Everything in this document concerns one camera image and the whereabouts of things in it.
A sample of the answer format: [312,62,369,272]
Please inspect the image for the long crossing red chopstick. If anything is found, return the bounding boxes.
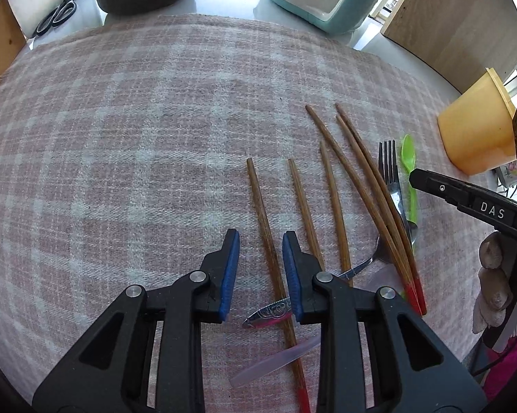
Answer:
[305,105,422,314]

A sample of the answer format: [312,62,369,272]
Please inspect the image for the metal spoon patterned handle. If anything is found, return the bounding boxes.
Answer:
[242,221,419,330]

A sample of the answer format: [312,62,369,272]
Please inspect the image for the gloved right hand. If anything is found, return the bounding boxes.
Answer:
[472,231,517,334]

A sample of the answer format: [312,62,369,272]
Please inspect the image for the floral white slow cooker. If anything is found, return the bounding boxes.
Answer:
[495,159,517,189]

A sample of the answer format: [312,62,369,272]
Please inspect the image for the yellow plastic container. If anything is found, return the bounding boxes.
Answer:
[438,68,515,175]

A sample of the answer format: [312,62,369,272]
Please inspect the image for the translucent plastic utensil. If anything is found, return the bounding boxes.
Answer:
[230,264,403,388]

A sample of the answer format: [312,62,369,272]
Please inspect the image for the green plastic spoon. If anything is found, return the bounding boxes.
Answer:
[400,134,418,244]

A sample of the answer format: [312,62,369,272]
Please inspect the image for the light wood board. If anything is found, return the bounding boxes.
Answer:
[382,0,517,92]

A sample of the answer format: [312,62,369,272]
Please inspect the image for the metal fork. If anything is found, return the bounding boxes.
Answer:
[378,140,417,244]

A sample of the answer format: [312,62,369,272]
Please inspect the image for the pink plaid cloth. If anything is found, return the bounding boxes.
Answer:
[0,12,497,413]

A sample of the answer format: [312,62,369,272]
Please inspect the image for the black handled scissors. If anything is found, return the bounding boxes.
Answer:
[33,0,77,38]

